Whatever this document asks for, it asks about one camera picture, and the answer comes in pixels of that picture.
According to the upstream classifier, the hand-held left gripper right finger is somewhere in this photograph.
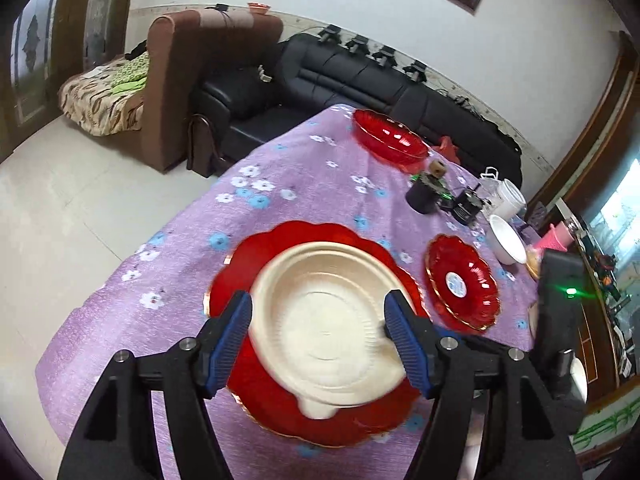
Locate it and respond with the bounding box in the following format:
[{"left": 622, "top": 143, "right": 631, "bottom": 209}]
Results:
[{"left": 382, "top": 289, "right": 583, "bottom": 480}]

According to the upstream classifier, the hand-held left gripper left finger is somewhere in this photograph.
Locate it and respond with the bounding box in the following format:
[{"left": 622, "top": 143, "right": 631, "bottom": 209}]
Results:
[{"left": 57, "top": 290, "right": 254, "bottom": 480}]

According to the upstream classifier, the large red scalloped plate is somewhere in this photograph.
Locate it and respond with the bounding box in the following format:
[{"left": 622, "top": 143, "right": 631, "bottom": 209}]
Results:
[{"left": 202, "top": 221, "right": 433, "bottom": 448}]

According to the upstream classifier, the white foam bowl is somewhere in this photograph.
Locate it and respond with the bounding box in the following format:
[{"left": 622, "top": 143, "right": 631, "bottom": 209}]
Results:
[
  {"left": 487, "top": 214, "right": 528, "bottom": 266},
  {"left": 570, "top": 357, "right": 590, "bottom": 403}
]

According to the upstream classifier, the cream paper plate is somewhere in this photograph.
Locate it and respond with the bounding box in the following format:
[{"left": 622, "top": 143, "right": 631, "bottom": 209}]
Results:
[{"left": 249, "top": 242, "right": 418, "bottom": 420}]

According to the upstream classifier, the small red glass plate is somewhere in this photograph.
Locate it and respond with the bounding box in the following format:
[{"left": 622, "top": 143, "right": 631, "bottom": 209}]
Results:
[{"left": 425, "top": 233, "right": 502, "bottom": 332}]

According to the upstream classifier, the bottle with pink sleeve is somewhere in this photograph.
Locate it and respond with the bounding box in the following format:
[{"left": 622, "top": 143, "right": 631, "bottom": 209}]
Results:
[{"left": 532, "top": 223, "right": 578, "bottom": 253}]

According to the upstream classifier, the white plastic jar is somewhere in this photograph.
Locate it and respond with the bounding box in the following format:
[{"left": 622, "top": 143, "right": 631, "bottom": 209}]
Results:
[{"left": 492, "top": 178, "right": 527, "bottom": 221}]

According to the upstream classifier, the black battery box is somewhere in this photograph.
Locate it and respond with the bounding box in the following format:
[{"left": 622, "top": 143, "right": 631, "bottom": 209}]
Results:
[{"left": 452, "top": 191, "right": 484, "bottom": 226}]

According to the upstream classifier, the purple floral tablecloth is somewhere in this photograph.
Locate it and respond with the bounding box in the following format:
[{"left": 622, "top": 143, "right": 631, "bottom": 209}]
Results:
[{"left": 35, "top": 104, "right": 541, "bottom": 480}]

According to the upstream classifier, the brown handbag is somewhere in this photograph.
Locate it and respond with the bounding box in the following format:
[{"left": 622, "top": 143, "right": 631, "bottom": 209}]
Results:
[{"left": 186, "top": 114, "right": 221, "bottom": 177}]

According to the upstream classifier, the red cloth item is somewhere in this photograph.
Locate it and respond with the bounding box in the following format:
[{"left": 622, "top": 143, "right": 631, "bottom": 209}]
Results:
[{"left": 435, "top": 136, "right": 460, "bottom": 163}]

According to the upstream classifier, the red glass bowl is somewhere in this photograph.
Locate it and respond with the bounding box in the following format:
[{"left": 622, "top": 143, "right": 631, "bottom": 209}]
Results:
[{"left": 352, "top": 108, "right": 432, "bottom": 166}]

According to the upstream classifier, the brown armchair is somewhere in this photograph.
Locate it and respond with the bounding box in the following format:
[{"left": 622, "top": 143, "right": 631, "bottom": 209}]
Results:
[{"left": 140, "top": 10, "right": 284, "bottom": 175}]

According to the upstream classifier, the black leather sofa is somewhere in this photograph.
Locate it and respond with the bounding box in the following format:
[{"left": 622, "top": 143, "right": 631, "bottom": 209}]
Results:
[{"left": 192, "top": 33, "right": 523, "bottom": 188}]

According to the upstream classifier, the patterned bed blanket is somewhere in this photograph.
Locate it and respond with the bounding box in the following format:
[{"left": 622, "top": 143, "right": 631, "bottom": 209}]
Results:
[{"left": 57, "top": 52, "right": 151, "bottom": 136}]

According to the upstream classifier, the green cloth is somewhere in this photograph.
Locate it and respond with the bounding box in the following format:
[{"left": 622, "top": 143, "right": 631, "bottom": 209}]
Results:
[{"left": 110, "top": 52, "right": 151, "bottom": 96}]

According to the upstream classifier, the wooden glass-panel door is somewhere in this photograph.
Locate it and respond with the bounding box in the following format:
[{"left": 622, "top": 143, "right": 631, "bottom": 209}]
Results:
[{"left": 0, "top": 0, "right": 141, "bottom": 161}]

